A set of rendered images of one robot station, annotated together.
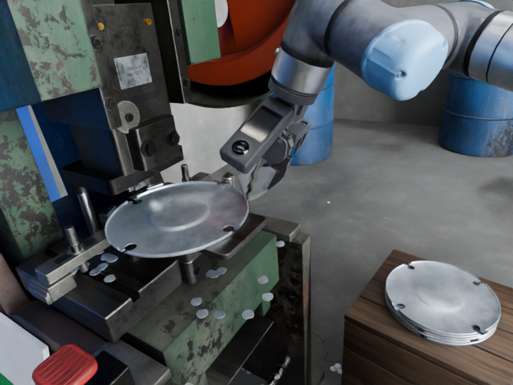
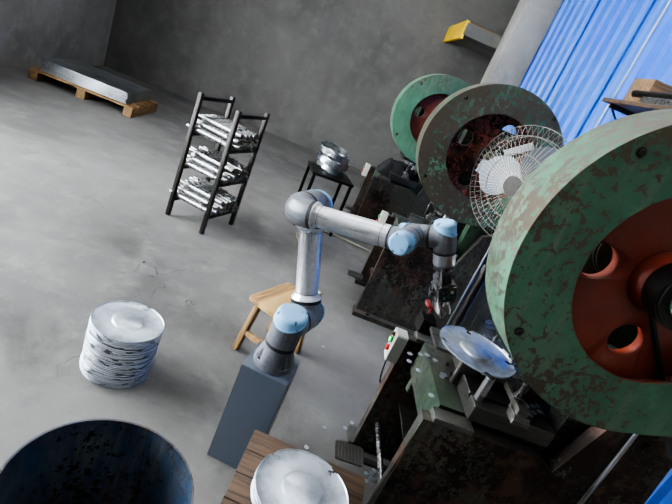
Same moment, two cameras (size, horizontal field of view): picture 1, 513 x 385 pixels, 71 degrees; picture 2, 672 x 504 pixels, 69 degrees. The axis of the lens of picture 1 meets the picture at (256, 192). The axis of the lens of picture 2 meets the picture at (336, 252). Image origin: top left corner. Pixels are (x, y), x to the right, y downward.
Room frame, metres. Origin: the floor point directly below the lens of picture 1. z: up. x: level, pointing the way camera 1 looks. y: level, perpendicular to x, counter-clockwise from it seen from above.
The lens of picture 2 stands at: (1.46, -1.34, 1.52)
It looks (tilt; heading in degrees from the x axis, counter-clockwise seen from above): 20 degrees down; 139
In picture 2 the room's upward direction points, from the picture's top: 23 degrees clockwise
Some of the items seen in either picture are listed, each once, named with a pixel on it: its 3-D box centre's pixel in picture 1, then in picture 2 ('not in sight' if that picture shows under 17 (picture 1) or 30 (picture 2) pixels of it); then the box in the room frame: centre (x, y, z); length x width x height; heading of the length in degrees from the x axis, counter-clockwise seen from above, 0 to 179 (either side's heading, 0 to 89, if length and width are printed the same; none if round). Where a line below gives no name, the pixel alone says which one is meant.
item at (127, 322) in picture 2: not in sight; (128, 321); (-0.26, -0.76, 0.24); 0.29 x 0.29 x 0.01
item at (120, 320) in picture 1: (147, 241); (493, 385); (0.72, 0.27, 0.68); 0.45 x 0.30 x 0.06; 146
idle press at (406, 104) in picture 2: not in sight; (438, 171); (-2.00, 2.49, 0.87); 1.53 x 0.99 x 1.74; 59
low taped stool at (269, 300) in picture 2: not in sight; (276, 325); (-0.32, 0.02, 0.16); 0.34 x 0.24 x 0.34; 117
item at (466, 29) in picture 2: not in sight; (484, 43); (-3.83, 4.21, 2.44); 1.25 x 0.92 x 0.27; 146
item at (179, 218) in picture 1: (179, 213); (476, 350); (0.65, 0.16, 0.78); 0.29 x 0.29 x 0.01
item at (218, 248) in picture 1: (201, 245); (456, 360); (0.62, 0.12, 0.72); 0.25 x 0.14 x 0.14; 56
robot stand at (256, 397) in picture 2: not in sight; (253, 407); (0.28, -0.39, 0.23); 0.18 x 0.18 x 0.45; 45
